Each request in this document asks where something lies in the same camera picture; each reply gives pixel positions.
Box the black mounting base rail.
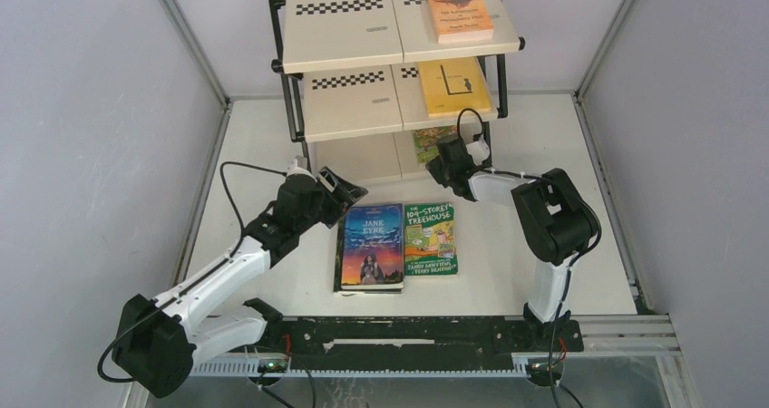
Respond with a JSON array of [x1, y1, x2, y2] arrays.
[[235, 314, 585, 373]]

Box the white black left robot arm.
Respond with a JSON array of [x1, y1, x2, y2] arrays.
[[97, 158, 368, 398]]

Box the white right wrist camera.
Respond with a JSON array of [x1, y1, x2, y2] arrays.
[[465, 139, 491, 166]]

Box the cream three-tier shelf rack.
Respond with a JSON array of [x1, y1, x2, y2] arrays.
[[269, 0, 526, 184]]

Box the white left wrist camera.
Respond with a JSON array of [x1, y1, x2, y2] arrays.
[[286, 155, 313, 178]]

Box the orange paperback book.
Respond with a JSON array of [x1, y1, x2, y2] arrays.
[[426, 0, 494, 44]]

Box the black left camera cable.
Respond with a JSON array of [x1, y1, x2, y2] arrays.
[[95, 160, 289, 384]]

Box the dark green treehouse book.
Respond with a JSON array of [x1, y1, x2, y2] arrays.
[[404, 202, 459, 277]]

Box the Jane Eyre blue book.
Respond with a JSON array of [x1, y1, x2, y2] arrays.
[[339, 203, 406, 292]]

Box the dark black-green book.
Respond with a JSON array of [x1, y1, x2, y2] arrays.
[[332, 212, 404, 296]]

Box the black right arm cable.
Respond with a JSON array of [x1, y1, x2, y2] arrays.
[[455, 107, 603, 394]]

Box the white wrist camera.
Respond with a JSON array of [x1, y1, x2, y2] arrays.
[[465, 139, 491, 166], [286, 155, 313, 178]]

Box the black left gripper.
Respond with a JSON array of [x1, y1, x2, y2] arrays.
[[295, 167, 366, 234]]

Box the yellow book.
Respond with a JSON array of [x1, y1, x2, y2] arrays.
[[417, 57, 493, 119]]

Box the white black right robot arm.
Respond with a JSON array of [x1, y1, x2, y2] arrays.
[[426, 135, 602, 350]]

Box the light green treehouse book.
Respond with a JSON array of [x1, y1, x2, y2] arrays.
[[411, 125, 457, 165]]

